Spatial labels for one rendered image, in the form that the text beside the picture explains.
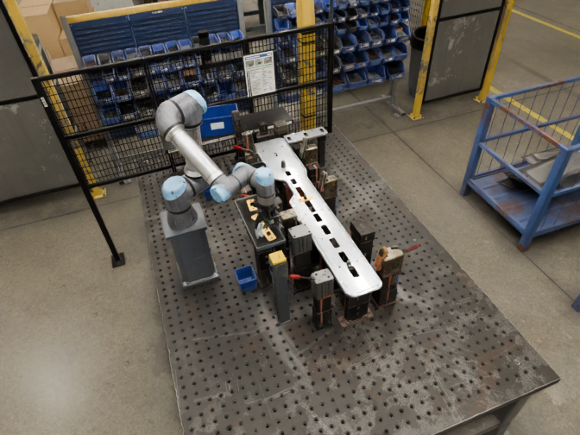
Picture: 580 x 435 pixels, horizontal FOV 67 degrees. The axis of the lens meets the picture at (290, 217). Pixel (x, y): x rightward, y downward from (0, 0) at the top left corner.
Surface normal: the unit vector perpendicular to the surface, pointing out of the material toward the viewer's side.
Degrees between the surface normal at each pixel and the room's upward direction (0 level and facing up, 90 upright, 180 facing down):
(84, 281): 0
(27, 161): 93
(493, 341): 0
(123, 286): 0
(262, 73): 90
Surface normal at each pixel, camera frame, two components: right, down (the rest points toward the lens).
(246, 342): -0.04, -0.74
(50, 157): 0.34, 0.65
